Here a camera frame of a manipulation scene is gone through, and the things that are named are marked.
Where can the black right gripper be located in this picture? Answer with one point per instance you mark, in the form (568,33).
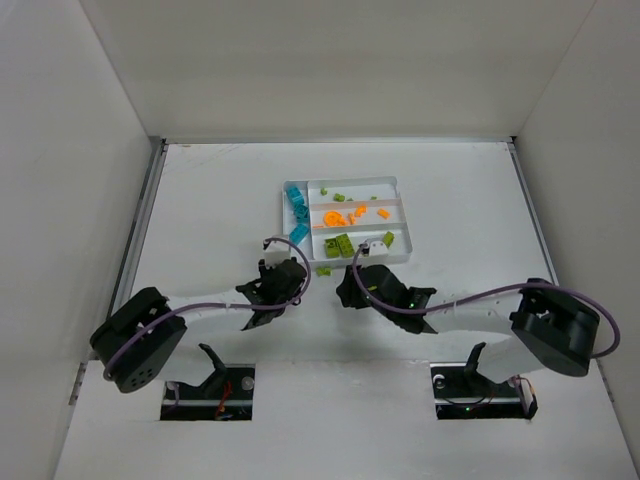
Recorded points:
(413,307)

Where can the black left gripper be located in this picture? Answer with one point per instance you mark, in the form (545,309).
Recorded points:
(260,298)

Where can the small green lego pieces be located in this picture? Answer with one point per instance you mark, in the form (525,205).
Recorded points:
(350,195)

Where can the green duplo brick from stack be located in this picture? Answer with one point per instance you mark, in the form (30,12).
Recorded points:
(388,239)

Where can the teal duplo brick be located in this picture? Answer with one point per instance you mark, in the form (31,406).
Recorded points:
(299,233)

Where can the teal and green duplo stack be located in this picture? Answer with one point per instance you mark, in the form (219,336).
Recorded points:
(297,202)

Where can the orange lego pieces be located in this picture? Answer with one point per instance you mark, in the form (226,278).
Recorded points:
(351,216)

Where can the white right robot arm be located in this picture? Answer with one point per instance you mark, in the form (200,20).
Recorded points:
(549,328)

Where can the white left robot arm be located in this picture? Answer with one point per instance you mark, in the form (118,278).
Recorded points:
(135,342)

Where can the white divided tray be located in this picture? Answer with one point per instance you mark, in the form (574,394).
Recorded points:
(401,249)

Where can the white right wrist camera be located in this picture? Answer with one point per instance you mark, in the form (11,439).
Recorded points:
(374,248)

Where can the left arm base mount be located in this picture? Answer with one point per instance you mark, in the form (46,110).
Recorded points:
(226,395)

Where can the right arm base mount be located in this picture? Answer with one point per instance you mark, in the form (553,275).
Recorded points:
(461,393)

